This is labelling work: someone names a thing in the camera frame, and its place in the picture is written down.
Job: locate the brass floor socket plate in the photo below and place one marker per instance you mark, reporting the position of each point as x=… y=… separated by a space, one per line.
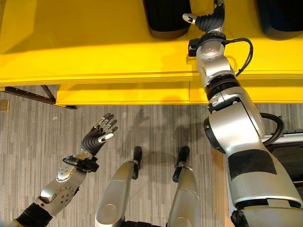
x=4 y=105

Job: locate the yellow shelf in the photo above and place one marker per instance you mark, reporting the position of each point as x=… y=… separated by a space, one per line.
x=94 y=59

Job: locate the dark metal shelf brace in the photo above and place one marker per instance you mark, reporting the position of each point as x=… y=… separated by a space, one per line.
x=23 y=92

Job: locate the silver robot leg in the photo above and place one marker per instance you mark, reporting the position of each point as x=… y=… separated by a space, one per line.
x=113 y=201
x=185 y=201

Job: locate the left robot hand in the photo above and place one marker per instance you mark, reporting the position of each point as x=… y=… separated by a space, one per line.
x=91 y=140

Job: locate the black wrist camera clamp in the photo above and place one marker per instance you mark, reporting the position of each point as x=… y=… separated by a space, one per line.
x=85 y=163
x=193 y=47

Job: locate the black right wrist camera clamp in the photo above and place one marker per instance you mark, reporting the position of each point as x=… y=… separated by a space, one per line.
x=193 y=47

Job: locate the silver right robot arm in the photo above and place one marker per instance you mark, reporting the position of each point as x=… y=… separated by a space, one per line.
x=239 y=134

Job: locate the black robot torso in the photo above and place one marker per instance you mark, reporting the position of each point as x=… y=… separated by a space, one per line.
x=146 y=224

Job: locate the black left wrist camera clamp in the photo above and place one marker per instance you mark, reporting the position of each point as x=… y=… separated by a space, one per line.
x=85 y=163

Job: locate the black sole-shaped part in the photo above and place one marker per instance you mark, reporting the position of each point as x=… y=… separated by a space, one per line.
x=165 y=19
x=279 y=21

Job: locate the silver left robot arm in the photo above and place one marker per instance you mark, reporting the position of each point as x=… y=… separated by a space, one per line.
x=59 y=191

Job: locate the silver right robot leg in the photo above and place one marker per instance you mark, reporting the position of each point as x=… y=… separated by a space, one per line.
x=185 y=201

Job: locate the light wooden table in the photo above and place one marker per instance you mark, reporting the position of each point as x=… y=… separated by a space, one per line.
x=220 y=189

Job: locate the silver left robot leg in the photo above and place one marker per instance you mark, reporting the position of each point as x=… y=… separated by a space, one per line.
x=113 y=201

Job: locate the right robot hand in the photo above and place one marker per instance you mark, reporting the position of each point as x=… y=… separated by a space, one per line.
x=211 y=22

